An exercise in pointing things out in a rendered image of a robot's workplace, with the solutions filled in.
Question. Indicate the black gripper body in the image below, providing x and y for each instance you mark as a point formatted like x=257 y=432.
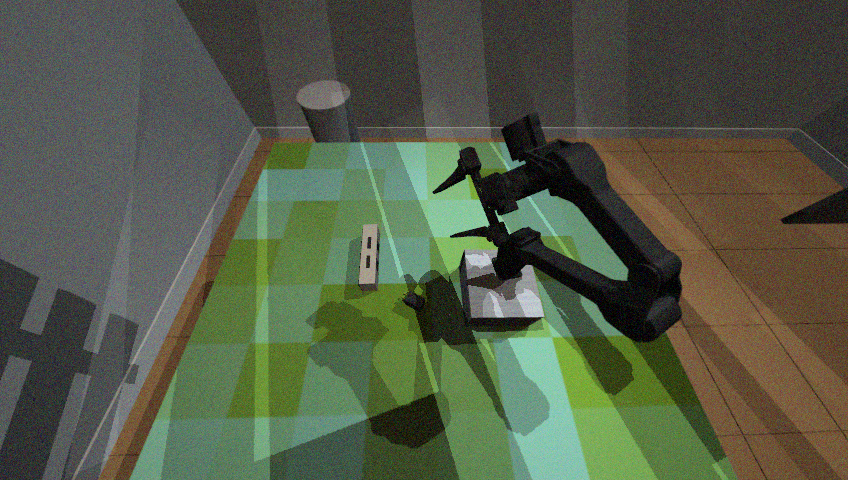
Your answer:
x=472 y=166

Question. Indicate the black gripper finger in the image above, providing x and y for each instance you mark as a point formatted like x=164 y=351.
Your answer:
x=478 y=232
x=457 y=176

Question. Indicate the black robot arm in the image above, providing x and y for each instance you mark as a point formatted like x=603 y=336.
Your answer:
x=641 y=308

